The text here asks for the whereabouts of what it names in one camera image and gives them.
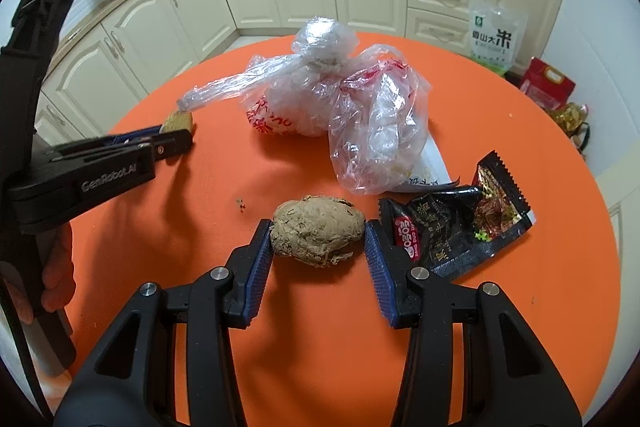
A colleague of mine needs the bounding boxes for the black red snack wrapper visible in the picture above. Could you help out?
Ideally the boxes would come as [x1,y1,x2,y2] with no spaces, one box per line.
[378,150,536,281]

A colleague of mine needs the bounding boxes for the white striped snack wrapper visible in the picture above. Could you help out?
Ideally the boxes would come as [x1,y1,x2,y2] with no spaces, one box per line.
[390,135,460,194]

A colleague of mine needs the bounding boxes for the clear plastic bag red print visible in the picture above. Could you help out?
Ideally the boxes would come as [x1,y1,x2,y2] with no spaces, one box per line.
[177,16,430,195]

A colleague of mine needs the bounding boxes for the cream kitchen cabinets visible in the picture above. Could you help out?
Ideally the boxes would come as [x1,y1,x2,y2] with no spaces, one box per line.
[35,0,562,144]

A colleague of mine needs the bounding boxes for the person left hand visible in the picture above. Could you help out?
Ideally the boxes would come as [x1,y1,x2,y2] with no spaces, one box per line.
[8,223,77,325]

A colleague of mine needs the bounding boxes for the cardboard box with bottles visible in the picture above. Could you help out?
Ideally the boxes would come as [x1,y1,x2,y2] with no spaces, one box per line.
[546,102,590,155]

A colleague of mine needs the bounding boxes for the red gift box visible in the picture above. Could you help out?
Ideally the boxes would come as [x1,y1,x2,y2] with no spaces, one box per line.
[520,57,576,110]

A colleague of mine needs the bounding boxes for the white door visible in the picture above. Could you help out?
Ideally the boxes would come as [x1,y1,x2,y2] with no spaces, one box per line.
[597,141,640,297]

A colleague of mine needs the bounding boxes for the white green rice bag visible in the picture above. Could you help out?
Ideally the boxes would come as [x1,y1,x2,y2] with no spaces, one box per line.
[469,0,528,76]

